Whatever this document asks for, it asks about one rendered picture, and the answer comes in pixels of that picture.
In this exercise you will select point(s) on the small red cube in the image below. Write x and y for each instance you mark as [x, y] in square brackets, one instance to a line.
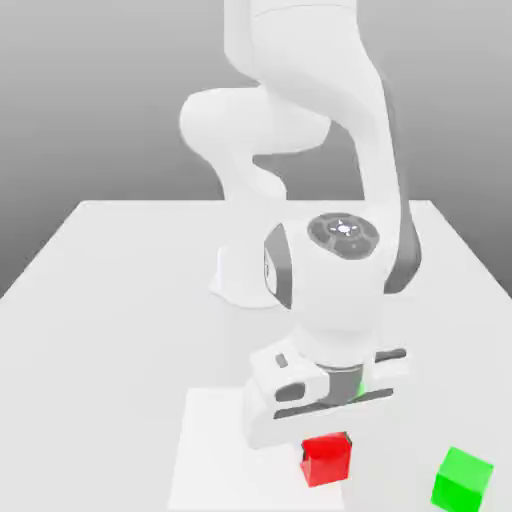
[326, 460]

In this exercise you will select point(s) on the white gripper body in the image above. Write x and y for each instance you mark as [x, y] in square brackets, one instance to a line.
[280, 430]

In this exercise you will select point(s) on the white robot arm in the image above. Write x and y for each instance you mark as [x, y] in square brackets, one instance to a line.
[320, 120]

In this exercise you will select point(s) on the small green cube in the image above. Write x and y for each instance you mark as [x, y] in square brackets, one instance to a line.
[462, 482]

